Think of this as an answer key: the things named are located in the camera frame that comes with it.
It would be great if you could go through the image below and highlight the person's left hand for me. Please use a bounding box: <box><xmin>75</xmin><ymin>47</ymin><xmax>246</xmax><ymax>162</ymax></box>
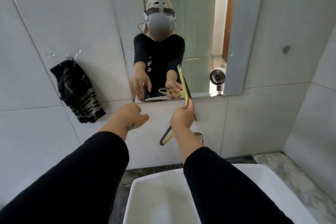
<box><xmin>111</xmin><ymin>104</ymin><xmax>150</xmax><ymax>134</ymax></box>

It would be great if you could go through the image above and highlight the person's right hand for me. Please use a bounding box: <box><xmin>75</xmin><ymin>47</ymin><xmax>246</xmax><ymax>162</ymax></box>
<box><xmin>170</xmin><ymin>99</ymin><xmax>194</xmax><ymax>131</ymax></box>

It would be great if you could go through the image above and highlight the yellow-green window squeegee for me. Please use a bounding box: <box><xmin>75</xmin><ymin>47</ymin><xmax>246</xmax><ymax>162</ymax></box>
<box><xmin>159</xmin><ymin>64</ymin><xmax>197</xmax><ymax>146</ymax></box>

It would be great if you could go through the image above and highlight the person's right forearm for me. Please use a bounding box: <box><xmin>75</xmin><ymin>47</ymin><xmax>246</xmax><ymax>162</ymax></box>
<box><xmin>172</xmin><ymin>126</ymin><xmax>295</xmax><ymax>224</ymax></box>

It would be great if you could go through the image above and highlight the person's left forearm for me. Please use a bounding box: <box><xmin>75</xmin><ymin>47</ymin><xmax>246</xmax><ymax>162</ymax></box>
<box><xmin>0</xmin><ymin>120</ymin><xmax>130</xmax><ymax>224</ymax></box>

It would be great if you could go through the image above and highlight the black grey striped cloth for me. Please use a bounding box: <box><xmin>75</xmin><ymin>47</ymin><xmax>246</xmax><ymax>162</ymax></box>
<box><xmin>50</xmin><ymin>59</ymin><xmax>106</xmax><ymax>124</ymax></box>

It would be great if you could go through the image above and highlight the white ceramic sink basin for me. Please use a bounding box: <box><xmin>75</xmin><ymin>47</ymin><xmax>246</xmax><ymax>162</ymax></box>
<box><xmin>122</xmin><ymin>163</ymin><xmax>320</xmax><ymax>224</ymax></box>

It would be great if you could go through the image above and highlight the frameless wall mirror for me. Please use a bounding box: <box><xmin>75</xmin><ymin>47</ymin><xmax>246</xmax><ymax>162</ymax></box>
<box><xmin>106</xmin><ymin>0</ymin><xmax>267</xmax><ymax>104</ymax></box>

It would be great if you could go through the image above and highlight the clear adhesive wall hook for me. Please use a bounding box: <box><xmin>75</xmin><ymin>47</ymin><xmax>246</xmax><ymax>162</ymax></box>
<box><xmin>47</xmin><ymin>49</ymin><xmax>82</xmax><ymax>62</ymax></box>

